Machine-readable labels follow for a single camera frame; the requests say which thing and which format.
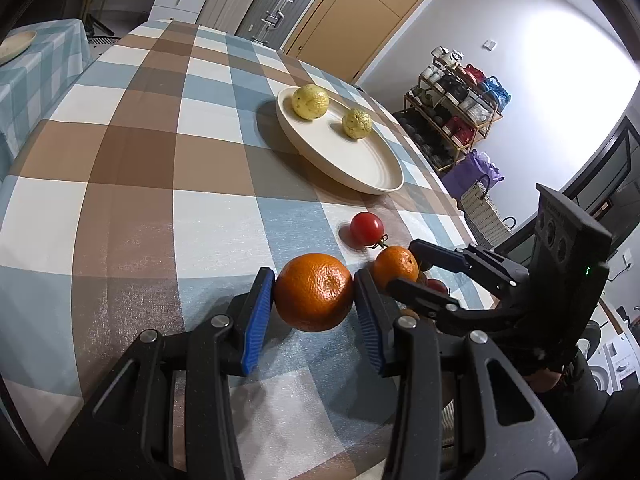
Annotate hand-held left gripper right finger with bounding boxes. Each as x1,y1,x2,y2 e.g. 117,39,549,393
354,270,581,480

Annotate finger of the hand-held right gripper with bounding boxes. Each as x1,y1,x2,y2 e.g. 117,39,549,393
387,279,522,335
409,239,530,292

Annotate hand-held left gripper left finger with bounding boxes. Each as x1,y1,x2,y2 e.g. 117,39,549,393
50,267,275,480

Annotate small orange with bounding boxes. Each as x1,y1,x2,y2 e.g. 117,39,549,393
372,245,420,292

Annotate large orange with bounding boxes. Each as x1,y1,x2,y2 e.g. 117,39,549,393
273,253,355,333

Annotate cream round plate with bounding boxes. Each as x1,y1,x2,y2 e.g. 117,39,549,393
276,86,405,196

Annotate woven basket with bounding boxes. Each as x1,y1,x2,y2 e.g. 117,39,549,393
459,176,516,248

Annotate purple bag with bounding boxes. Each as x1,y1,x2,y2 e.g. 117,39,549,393
441,150,505,202

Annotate black television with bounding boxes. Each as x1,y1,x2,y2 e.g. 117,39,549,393
492,115,640,273

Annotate wooden shoe rack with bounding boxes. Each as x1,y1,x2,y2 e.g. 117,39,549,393
392,46,512,173

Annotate bumpy yellow-green guava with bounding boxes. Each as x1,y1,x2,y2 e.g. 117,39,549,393
342,108,372,139

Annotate brown blue checked tablecloth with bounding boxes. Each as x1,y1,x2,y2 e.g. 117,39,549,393
0,19,501,480

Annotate smooth yellow guava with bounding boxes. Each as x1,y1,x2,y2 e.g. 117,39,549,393
292,84,330,121

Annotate wooden door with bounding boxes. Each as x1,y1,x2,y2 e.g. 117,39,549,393
284,0,460,83

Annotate silver suitcase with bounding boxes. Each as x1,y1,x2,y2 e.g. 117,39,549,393
235,0,317,50

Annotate teal checked tablecloth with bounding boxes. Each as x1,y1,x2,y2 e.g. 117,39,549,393
0,18,94,181

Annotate black tripod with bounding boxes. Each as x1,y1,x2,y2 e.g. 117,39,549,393
82,12,118,41

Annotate small beige plate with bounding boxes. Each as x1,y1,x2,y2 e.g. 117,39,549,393
0,30,38,66

